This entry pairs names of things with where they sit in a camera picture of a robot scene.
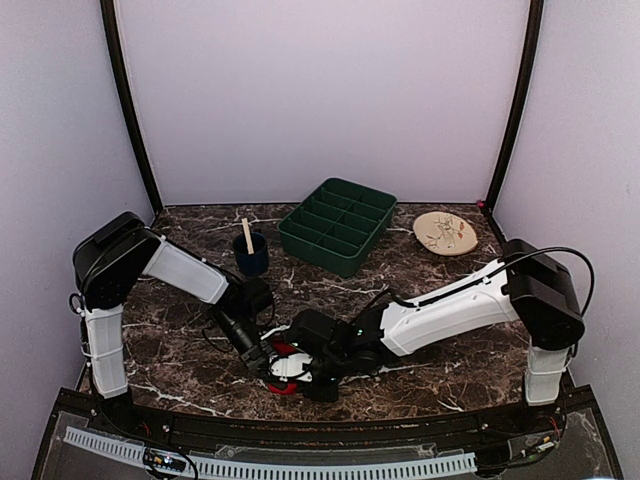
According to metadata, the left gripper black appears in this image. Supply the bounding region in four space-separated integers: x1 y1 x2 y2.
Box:
212 309 273 382

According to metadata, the red santa sock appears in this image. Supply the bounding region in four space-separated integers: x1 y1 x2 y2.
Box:
264 338 301 395

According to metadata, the green compartment tray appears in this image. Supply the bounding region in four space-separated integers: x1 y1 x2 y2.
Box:
278 178 397 278

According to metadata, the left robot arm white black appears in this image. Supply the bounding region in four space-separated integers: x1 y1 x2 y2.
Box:
71 211 275 436

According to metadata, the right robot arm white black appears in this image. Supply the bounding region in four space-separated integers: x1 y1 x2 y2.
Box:
270 239 586 434

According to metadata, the dark blue mug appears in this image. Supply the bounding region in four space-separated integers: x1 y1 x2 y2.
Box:
232 231 269 277

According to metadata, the wooden stick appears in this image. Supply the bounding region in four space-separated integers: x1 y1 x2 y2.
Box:
241 217 255 255

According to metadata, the beige decorated plate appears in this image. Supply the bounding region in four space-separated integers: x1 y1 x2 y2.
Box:
413 211 479 256

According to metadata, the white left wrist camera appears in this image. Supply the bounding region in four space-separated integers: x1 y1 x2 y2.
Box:
260 325 290 340

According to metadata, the black front rail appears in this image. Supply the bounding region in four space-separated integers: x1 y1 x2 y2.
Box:
110 404 532 449

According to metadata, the white slotted cable duct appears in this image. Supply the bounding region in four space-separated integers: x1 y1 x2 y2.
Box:
63 427 477 479

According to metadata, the left black frame post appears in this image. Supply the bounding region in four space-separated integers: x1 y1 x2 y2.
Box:
99 0 164 215

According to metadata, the black frame post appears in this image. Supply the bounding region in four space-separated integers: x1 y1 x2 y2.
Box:
99 0 164 215
484 0 545 215

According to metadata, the right black frame post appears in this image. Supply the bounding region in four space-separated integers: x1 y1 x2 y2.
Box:
484 0 545 215

